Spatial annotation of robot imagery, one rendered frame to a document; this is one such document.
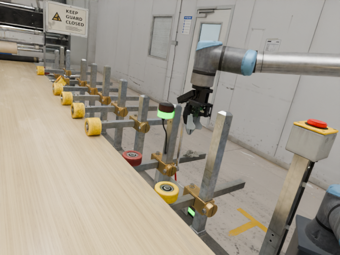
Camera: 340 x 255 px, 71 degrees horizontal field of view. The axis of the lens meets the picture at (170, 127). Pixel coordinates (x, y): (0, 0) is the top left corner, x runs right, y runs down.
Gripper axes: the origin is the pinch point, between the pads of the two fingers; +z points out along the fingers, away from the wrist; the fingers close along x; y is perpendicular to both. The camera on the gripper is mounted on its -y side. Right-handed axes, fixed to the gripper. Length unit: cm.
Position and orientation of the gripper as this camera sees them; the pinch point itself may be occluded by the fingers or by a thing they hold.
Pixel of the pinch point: (188, 131)
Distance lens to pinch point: 102.4
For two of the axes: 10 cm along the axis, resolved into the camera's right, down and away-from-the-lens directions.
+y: 5.6, 3.5, -7.5
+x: 8.1, -0.6, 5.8
